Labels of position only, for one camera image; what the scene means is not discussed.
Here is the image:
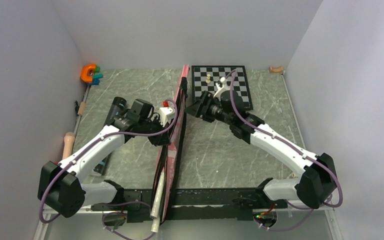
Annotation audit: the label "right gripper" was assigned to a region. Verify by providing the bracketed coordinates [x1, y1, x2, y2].
[183, 90, 233, 126]

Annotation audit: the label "pink racket bag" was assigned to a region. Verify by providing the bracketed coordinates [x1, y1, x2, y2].
[152, 64, 190, 224]

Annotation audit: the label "black shuttlecock tube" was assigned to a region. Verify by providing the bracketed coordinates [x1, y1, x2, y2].
[92, 96, 128, 176]

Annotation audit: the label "pink badminton racket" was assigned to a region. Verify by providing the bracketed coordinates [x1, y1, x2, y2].
[150, 218, 160, 234]
[150, 171, 165, 219]

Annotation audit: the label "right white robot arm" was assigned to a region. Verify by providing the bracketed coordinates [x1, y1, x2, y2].
[184, 91, 338, 209]

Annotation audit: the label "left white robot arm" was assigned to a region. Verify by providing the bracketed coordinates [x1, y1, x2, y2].
[37, 97, 179, 223]

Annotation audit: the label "white chess piece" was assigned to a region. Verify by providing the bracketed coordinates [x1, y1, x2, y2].
[205, 74, 211, 84]

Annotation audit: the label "black white chessboard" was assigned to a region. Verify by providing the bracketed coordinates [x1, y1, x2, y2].
[191, 65, 254, 111]

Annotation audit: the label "small wooden object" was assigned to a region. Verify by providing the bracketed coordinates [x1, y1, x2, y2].
[269, 66, 285, 74]

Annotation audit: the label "teal blue toy blocks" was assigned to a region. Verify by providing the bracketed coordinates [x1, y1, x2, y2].
[90, 73, 104, 86]

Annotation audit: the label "wooden rolling pin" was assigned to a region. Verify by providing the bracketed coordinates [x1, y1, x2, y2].
[62, 132, 76, 160]

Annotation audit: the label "orange C-shaped toy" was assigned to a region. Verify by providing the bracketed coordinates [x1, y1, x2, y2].
[80, 63, 100, 84]

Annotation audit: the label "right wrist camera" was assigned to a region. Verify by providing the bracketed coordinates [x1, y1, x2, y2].
[214, 77, 230, 100]

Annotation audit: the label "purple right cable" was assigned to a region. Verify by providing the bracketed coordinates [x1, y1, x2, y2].
[223, 68, 344, 233]

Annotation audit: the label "black front rail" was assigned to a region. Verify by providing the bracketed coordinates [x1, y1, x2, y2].
[90, 188, 289, 223]

